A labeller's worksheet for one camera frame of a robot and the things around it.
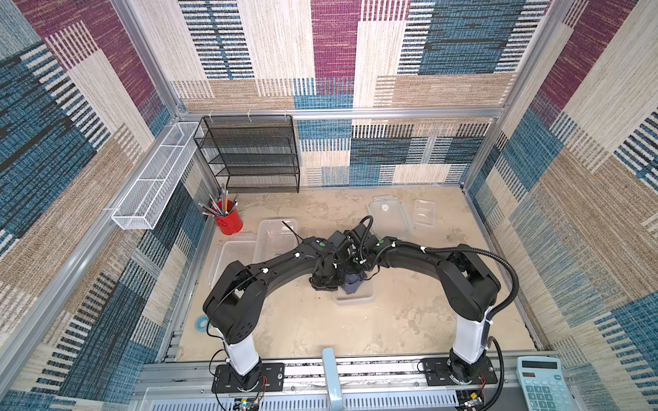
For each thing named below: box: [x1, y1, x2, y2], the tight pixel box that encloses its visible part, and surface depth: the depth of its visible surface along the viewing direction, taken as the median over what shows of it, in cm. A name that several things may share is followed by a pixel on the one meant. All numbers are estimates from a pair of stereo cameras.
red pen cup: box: [212, 200, 244, 236], surface depth 104 cm
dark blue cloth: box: [341, 273, 365, 295], surface depth 87 cm
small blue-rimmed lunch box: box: [412, 199, 437, 230], surface depth 111 cm
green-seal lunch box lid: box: [367, 195, 411, 241], surface depth 114 cm
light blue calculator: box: [515, 356, 577, 411], surface depth 71 cm
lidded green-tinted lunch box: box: [332, 281, 377, 306], surface depth 89 cm
